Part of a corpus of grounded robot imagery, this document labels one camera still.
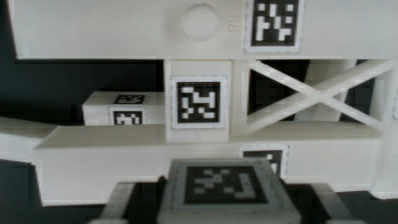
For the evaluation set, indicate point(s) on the white chair back frame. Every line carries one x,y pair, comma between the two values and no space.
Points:
282,89

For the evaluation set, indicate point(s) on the white U-shaped fence frame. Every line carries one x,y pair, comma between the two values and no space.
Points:
22,135

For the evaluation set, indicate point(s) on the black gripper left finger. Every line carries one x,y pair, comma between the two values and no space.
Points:
134,203

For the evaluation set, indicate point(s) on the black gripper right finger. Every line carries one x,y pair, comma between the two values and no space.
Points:
321,205

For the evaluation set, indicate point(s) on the white tagged chair nut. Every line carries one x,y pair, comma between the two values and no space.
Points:
225,191

